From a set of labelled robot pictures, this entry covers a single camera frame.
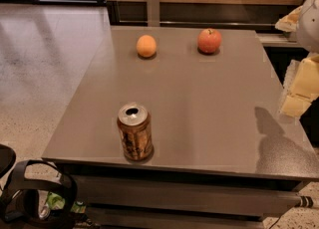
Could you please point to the orange fruit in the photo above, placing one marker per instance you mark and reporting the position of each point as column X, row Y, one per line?
column 146, row 46

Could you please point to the black bag with straps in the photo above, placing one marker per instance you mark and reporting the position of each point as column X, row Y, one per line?
column 20, row 198

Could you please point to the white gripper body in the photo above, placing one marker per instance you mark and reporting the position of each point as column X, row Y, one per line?
column 309, row 29

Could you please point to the green snack packet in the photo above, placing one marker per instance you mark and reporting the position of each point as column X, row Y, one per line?
column 56, row 202

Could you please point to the orange soda can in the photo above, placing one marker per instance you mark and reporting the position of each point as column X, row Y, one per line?
column 134, row 124

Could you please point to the grey metal post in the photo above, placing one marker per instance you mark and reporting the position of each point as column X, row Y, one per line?
column 153, row 10

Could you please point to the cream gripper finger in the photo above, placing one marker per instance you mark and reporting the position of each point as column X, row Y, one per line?
column 301, row 86
column 289, row 22

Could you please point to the red apple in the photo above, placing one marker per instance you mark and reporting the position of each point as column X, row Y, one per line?
column 209, row 41

